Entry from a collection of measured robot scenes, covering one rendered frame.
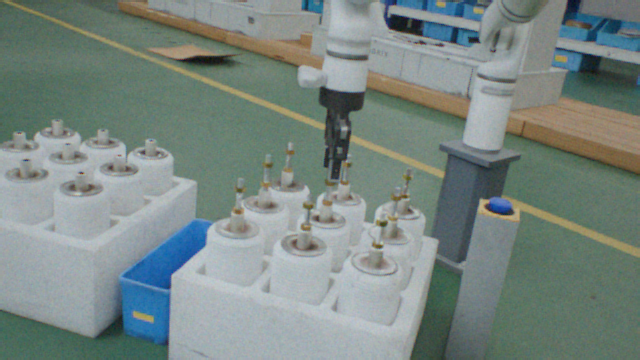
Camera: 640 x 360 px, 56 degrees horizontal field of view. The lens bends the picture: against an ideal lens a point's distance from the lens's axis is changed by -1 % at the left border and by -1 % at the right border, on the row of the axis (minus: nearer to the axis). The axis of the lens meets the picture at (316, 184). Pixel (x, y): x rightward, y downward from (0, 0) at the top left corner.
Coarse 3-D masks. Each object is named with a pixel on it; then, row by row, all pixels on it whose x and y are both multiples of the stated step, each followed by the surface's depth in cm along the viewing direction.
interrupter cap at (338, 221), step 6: (312, 210) 111; (318, 210) 112; (312, 216) 109; (318, 216) 110; (336, 216) 111; (342, 216) 111; (312, 222) 107; (318, 222) 107; (330, 222) 108; (336, 222) 108; (342, 222) 108; (324, 228) 106; (330, 228) 106; (336, 228) 106
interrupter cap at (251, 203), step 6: (246, 198) 113; (252, 198) 114; (258, 198) 114; (276, 198) 115; (246, 204) 111; (252, 204) 111; (270, 204) 113; (276, 204) 113; (282, 204) 113; (252, 210) 109; (258, 210) 109; (264, 210) 109; (270, 210) 110; (276, 210) 110
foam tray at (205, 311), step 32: (192, 288) 98; (224, 288) 97; (256, 288) 98; (416, 288) 104; (192, 320) 100; (224, 320) 98; (256, 320) 96; (288, 320) 95; (320, 320) 93; (352, 320) 93; (416, 320) 107; (192, 352) 103; (224, 352) 100; (256, 352) 98; (288, 352) 96; (320, 352) 95; (352, 352) 93; (384, 352) 91
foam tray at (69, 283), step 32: (192, 192) 137; (0, 224) 108; (128, 224) 114; (160, 224) 125; (0, 256) 110; (32, 256) 107; (64, 256) 105; (96, 256) 104; (128, 256) 115; (0, 288) 112; (32, 288) 110; (64, 288) 108; (96, 288) 107; (64, 320) 110; (96, 320) 109
